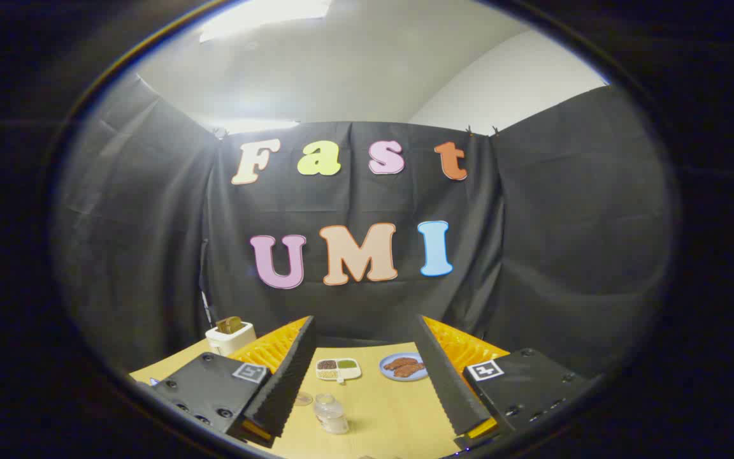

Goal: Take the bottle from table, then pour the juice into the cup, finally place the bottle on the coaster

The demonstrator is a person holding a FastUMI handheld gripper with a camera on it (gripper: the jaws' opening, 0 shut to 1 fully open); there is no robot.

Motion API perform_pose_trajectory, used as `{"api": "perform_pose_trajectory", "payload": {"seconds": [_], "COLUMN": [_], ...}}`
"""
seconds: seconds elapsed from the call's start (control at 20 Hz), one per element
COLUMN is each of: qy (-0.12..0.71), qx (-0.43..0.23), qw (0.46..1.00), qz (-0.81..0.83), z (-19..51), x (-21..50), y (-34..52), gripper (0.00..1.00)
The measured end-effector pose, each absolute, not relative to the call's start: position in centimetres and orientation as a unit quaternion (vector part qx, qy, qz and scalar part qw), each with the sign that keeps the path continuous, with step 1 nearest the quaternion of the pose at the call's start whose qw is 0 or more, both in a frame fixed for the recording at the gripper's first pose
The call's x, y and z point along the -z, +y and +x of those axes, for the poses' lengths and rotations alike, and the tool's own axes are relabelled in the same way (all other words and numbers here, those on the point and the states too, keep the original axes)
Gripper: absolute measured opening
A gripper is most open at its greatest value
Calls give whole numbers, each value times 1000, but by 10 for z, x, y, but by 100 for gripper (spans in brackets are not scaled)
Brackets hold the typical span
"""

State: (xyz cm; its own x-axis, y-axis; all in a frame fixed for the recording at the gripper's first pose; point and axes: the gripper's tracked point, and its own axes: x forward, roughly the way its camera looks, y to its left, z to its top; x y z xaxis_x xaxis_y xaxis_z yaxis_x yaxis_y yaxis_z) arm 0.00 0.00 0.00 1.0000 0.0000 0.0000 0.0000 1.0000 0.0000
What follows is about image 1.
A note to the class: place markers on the ceiling light panel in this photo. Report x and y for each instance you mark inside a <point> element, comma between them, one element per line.
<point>259,16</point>

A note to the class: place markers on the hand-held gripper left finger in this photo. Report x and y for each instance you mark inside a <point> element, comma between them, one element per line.
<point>290,382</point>

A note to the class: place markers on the white divided dish with beans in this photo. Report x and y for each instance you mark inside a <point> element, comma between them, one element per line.
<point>338,370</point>

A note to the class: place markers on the light blue plate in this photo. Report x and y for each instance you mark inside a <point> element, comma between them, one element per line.
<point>387,373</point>

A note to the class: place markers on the black backdrop cloth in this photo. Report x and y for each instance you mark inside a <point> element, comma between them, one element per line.
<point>532,255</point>

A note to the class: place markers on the brown meat slices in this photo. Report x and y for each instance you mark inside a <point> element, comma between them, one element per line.
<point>405,366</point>

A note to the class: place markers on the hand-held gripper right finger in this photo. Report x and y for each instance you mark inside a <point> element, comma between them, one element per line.
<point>450,389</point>

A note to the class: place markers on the clear plastic juice bottle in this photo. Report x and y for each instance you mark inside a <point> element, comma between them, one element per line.
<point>331,415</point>

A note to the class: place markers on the toasted bread slice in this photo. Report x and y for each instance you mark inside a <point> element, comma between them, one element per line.
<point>230,325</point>

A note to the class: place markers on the light wooden table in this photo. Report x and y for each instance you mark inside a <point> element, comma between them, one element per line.
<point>392,414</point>

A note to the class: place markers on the white toaster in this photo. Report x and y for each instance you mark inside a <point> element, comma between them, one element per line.
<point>230,341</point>

